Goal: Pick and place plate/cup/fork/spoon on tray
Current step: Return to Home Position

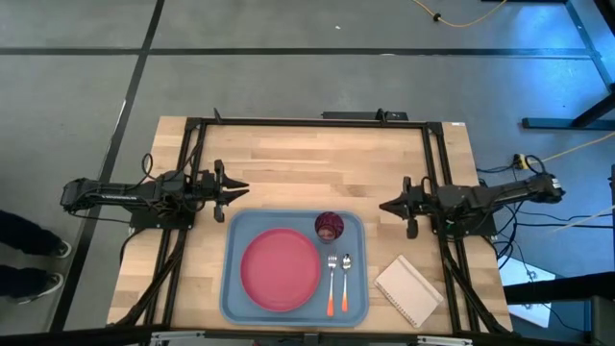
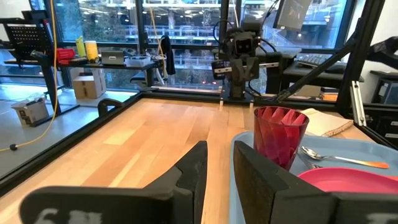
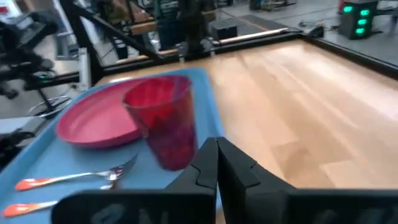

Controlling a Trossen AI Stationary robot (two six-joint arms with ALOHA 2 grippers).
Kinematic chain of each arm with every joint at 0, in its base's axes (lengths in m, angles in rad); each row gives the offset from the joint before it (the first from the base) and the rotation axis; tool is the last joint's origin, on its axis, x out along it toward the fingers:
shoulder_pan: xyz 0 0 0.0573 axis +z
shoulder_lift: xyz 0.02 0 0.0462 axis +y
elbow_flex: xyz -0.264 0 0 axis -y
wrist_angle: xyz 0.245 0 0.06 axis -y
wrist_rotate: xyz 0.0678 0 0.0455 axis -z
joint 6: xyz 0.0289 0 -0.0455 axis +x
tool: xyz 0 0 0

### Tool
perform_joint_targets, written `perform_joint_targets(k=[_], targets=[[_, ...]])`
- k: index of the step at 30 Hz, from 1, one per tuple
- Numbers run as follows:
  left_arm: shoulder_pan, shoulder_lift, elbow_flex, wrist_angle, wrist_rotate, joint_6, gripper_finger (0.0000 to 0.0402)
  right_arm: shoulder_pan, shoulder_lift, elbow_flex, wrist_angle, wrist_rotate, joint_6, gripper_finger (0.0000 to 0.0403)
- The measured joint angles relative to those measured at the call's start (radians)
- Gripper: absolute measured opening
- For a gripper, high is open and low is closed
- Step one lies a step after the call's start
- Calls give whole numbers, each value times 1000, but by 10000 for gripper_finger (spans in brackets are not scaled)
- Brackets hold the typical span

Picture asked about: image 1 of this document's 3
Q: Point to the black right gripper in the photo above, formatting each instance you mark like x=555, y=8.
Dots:
x=423, y=204

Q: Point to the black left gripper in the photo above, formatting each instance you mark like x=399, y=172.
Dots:
x=206, y=187

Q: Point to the dark red cup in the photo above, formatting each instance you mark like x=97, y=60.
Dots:
x=329, y=226

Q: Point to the red round plate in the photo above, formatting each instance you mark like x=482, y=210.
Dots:
x=281, y=269

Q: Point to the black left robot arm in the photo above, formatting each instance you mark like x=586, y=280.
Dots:
x=120, y=197

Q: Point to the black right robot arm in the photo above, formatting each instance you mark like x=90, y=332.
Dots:
x=499, y=194

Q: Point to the blue plastic tray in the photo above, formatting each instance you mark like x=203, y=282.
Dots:
x=230, y=288

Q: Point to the beige spiral notebook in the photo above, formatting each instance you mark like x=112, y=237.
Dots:
x=408, y=290

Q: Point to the black bar-shaped device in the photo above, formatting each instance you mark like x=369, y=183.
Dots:
x=355, y=116

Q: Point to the yellow plug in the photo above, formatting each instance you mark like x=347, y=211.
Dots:
x=519, y=161

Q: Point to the white floor board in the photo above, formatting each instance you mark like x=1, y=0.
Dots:
x=523, y=279

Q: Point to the black metal beam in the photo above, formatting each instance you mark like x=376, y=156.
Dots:
x=567, y=287

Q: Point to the person's foot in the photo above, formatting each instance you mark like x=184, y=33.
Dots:
x=29, y=283
x=29, y=235

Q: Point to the black overhead rig bar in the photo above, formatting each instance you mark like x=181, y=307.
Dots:
x=72, y=336

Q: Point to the black metal stand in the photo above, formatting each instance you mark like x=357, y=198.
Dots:
x=596, y=113

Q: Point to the grey box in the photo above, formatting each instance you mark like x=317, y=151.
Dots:
x=603, y=322

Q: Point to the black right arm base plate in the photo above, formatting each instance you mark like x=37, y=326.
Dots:
x=485, y=230

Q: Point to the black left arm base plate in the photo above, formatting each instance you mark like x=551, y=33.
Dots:
x=144, y=222

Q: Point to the black metal table frame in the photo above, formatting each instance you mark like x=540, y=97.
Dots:
x=312, y=122

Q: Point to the silver metal bracket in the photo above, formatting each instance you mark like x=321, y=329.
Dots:
x=178, y=336
x=444, y=341

